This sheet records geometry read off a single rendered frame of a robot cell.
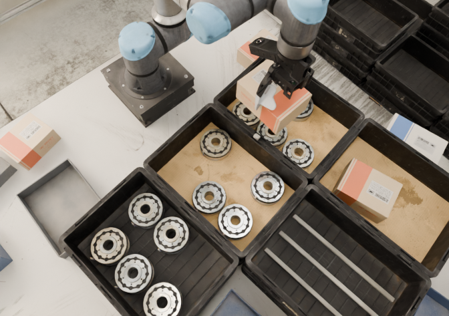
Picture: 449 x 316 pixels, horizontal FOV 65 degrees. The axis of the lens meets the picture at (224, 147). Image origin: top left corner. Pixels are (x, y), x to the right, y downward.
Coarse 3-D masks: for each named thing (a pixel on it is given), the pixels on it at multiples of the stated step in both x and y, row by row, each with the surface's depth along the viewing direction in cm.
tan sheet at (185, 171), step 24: (192, 144) 118; (216, 144) 118; (168, 168) 114; (192, 168) 114; (216, 168) 115; (240, 168) 115; (264, 168) 115; (192, 192) 111; (240, 192) 111; (288, 192) 112; (216, 216) 108; (264, 216) 108; (240, 240) 105
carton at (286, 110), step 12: (252, 72) 95; (264, 72) 95; (240, 84) 94; (252, 84) 94; (276, 84) 94; (240, 96) 98; (252, 96) 93; (276, 96) 92; (300, 96) 92; (252, 108) 97; (264, 108) 92; (276, 108) 91; (288, 108) 91; (300, 108) 94; (264, 120) 96; (276, 120) 91; (288, 120) 95; (276, 132) 95
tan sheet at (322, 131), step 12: (228, 108) 124; (312, 120) 123; (324, 120) 123; (288, 132) 121; (300, 132) 121; (312, 132) 121; (324, 132) 121; (336, 132) 121; (312, 144) 119; (324, 144) 119; (324, 156) 117; (312, 168) 115
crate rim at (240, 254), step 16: (224, 112) 112; (240, 128) 110; (144, 160) 105; (160, 176) 103; (304, 176) 103; (176, 192) 101; (192, 208) 100; (208, 224) 97; (272, 224) 97; (224, 240) 95; (256, 240) 95; (240, 256) 94
